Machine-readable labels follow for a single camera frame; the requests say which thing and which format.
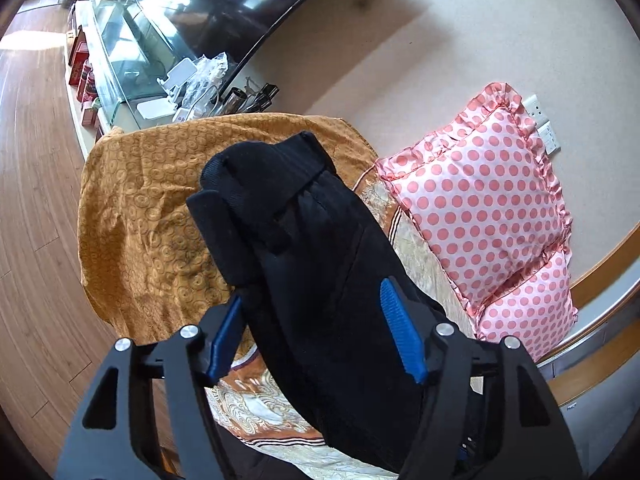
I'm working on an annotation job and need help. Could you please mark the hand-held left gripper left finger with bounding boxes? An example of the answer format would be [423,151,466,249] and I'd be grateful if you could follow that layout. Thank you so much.
[55,292,246,480]

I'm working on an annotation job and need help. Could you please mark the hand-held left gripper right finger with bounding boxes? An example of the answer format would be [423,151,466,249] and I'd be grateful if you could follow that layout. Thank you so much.
[379,276,583,480]

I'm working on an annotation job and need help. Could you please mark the black pants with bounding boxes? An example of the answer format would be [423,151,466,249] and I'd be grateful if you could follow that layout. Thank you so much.
[186,131,483,476]

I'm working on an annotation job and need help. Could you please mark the cream floral bed sheet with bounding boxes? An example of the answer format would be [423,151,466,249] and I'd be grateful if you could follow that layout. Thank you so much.
[202,160,486,480]

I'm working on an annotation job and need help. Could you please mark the pink polka dot pillow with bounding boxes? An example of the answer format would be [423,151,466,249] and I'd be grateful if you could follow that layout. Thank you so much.
[470,247,581,363]
[375,82,573,318]

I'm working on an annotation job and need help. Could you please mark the orange patterned blanket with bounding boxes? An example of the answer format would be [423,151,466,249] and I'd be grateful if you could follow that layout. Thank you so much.
[76,112,381,348]

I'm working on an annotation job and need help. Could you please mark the metal cup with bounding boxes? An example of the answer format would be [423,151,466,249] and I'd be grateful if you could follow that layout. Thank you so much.
[255,82,280,111]
[222,87,251,116]

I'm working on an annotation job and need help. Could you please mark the white flat box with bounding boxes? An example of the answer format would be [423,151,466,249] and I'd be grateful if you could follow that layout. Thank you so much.
[136,100,176,122]

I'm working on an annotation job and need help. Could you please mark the white tablet stand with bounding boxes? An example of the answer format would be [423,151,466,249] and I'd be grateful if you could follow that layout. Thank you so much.
[160,57,198,93]

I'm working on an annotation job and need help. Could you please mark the clear plastic bag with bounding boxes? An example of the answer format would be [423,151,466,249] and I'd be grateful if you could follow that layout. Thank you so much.
[192,52,231,91]

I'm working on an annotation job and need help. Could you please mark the red can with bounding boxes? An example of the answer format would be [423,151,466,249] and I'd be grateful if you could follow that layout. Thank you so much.
[77,70,98,103]

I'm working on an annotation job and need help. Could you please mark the glass television cabinet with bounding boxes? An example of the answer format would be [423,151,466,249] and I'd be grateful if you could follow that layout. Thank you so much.
[65,0,226,141]

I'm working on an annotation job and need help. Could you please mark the red box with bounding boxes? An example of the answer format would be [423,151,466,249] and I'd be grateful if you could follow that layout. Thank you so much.
[69,40,93,83]

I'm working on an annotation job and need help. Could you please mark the black flat television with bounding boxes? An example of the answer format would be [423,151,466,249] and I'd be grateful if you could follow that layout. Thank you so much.
[125,0,358,93]

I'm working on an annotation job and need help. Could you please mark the wooden door frame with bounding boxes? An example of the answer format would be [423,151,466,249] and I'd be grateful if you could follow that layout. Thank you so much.
[547,232,640,408]

